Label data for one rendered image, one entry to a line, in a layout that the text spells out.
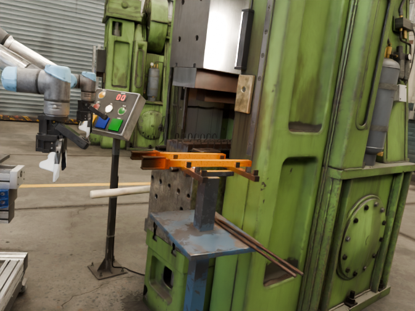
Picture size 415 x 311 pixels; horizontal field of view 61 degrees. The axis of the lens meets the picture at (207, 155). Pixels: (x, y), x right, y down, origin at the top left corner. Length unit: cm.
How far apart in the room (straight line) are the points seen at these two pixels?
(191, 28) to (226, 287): 130
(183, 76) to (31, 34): 799
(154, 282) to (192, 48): 130
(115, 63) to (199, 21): 500
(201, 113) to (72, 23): 787
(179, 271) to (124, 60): 530
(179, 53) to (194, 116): 40
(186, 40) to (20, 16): 803
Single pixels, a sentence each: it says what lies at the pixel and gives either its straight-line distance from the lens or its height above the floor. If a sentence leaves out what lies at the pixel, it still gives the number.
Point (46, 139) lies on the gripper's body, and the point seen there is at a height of 106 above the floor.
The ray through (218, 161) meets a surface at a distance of 134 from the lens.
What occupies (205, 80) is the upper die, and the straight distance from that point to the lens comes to 179.
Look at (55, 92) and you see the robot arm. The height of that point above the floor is 121.
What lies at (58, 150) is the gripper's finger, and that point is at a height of 103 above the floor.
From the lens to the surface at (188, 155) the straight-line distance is 141.
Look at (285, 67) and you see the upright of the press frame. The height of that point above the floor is 140.
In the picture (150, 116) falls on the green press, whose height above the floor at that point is 66.
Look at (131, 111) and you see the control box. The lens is 213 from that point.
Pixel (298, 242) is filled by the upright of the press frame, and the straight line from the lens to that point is 201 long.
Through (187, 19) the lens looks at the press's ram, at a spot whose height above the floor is 160.
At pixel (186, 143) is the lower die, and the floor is 99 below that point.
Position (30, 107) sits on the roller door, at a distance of 968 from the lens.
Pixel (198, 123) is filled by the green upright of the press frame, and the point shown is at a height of 107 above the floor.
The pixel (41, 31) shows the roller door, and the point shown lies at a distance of 969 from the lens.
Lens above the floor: 127
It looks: 10 degrees down
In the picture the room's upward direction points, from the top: 7 degrees clockwise
